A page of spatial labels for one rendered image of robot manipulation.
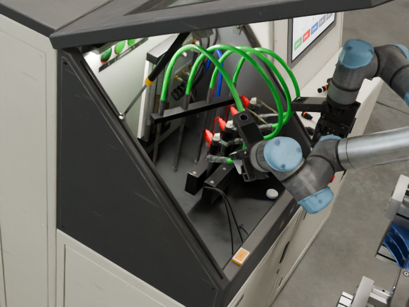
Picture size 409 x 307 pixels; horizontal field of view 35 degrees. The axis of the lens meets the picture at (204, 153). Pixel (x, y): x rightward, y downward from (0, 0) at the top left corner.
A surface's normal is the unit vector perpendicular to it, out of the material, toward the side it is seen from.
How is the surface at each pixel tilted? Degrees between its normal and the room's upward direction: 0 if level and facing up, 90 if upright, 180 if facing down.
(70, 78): 90
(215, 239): 0
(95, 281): 90
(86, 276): 90
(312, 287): 0
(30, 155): 90
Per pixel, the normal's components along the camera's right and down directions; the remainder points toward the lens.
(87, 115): -0.51, 0.51
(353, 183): 0.15, -0.75
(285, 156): 0.22, -0.05
